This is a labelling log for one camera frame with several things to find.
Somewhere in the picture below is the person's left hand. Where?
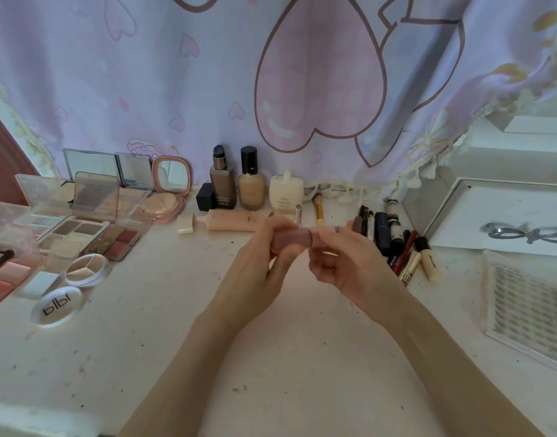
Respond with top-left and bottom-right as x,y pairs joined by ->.
209,216 -> 307,323

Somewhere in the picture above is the person's right hand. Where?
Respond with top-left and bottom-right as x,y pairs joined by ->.
307,225 -> 412,322

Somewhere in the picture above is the pink lipstick tube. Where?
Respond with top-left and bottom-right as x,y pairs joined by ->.
271,227 -> 326,257

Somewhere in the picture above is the person's right forearm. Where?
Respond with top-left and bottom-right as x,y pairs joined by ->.
373,293 -> 551,437

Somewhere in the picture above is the person's left forearm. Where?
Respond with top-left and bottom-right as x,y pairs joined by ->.
118,308 -> 262,437

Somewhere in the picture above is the black eyeliner pencil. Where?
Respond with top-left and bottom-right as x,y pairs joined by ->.
353,205 -> 369,237

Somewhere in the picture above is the cream white lotion bottle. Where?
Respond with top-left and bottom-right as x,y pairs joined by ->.
269,170 -> 303,214

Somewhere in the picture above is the dark blue mascara tube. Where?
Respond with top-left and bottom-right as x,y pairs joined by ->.
374,212 -> 391,252

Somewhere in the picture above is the beige foundation bottle black cap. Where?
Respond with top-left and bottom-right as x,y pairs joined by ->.
238,146 -> 265,211

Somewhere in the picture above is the pink foundation tube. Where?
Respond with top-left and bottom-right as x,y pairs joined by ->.
196,209 -> 258,234

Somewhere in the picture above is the dark foundation bottle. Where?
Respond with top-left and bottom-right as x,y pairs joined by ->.
209,144 -> 237,210

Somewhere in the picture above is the red lip pencil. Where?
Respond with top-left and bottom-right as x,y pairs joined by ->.
391,230 -> 419,276

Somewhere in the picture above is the black cube cap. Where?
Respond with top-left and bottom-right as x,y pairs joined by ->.
196,183 -> 217,212

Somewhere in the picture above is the white printed mascara tube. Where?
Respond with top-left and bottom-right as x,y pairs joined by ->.
398,250 -> 421,290

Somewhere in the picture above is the cream tube black cap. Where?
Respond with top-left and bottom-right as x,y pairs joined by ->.
414,236 -> 443,283

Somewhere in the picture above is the pink round mirror compact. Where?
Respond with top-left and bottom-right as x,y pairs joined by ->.
132,155 -> 192,224

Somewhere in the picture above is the lilac heart print curtain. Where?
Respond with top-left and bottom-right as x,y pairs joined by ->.
0,0 -> 557,187

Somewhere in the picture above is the silver mirror highlighter palette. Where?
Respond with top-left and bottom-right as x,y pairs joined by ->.
114,152 -> 155,201

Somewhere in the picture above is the red brown eyeshadow palette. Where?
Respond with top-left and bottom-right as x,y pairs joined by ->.
90,225 -> 143,262

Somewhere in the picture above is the white box with silver bow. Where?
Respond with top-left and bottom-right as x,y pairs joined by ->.
425,177 -> 557,258

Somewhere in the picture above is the clear lid eyeshadow palette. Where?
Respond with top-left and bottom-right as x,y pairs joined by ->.
37,171 -> 121,260

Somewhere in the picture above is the white round concealer pot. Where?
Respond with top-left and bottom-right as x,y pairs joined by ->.
65,253 -> 111,290

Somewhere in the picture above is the white storage box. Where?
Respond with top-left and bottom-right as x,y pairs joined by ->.
465,114 -> 557,179

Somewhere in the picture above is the white false lash tray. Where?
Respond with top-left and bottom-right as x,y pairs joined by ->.
481,249 -> 557,374

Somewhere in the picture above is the white round lid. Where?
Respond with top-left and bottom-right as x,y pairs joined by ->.
30,286 -> 83,329

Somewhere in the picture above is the clear pale eyeshadow palette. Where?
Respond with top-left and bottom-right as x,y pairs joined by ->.
14,174 -> 75,242

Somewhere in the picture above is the small white square case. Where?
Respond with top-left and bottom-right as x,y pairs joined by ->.
13,270 -> 61,301

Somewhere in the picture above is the pink blush palette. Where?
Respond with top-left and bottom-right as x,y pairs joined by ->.
0,200 -> 44,306

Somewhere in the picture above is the gold handle makeup brush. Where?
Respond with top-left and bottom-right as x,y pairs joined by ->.
312,192 -> 327,226

